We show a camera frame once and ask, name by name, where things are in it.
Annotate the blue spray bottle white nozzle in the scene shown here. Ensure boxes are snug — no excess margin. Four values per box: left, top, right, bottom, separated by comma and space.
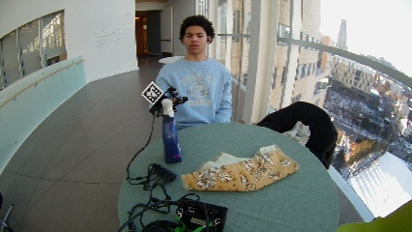
160, 98, 184, 164

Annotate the yellow floral cloth bag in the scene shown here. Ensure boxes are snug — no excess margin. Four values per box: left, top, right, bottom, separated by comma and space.
180, 143, 301, 193

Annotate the the person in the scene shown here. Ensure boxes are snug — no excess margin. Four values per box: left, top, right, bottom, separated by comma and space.
153, 14, 235, 131

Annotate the dark doorway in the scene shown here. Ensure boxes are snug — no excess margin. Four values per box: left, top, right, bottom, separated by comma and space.
133, 10, 164, 60

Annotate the coiled black cable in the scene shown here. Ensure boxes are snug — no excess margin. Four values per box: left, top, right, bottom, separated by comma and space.
140, 219, 183, 232

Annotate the yellow-green chair back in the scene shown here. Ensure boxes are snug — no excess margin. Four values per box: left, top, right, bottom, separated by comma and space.
336, 199, 412, 232

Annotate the white round table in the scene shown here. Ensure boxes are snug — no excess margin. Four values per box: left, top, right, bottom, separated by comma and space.
157, 55, 187, 66

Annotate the white cube of black markers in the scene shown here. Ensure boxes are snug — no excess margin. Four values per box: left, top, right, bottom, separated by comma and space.
140, 80, 165, 105

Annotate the black electronics box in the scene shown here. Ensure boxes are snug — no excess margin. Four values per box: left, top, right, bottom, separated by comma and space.
175, 197, 229, 232

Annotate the black cable hub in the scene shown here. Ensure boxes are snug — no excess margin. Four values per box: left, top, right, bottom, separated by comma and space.
149, 162, 177, 184

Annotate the green cable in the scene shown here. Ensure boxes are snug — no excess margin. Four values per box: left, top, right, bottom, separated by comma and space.
172, 215, 216, 232

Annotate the wooden handrail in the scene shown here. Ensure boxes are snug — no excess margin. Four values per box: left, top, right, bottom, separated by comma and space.
0, 59, 87, 109

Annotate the grey metal railing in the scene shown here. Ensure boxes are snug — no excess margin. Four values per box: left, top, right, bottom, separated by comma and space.
276, 36, 412, 89

